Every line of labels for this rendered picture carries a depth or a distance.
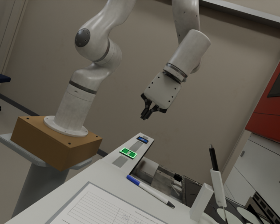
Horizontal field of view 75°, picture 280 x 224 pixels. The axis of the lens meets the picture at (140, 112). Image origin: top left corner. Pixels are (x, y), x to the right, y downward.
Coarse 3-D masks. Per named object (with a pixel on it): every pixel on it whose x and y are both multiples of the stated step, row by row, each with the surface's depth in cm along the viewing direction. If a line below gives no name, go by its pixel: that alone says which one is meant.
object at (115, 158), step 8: (136, 136) 94; (144, 136) 103; (128, 144) 77; (136, 144) 83; (144, 144) 87; (112, 152) 62; (136, 152) 72; (144, 152) 76; (104, 160) 54; (112, 160) 56; (120, 160) 60; (128, 160) 61; (136, 160) 64; (120, 168) 53; (128, 168) 56
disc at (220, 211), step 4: (220, 208) 70; (220, 212) 67; (228, 212) 70; (220, 216) 64; (228, 216) 66; (232, 216) 68; (224, 220) 63; (228, 220) 64; (232, 220) 65; (236, 220) 66
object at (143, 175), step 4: (140, 172) 84; (144, 172) 84; (140, 176) 84; (144, 176) 83; (148, 176) 83; (152, 176) 84; (148, 180) 83; (172, 188) 81; (172, 192) 81; (180, 192) 80; (176, 196) 80; (180, 196) 80
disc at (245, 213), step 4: (240, 208) 78; (240, 212) 74; (244, 212) 76; (248, 212) 77; (244, 216) 72; (248, 216) 74; (252, 216) 75; (248, 220) 70; (252, 220) 72; (256, 220) 73
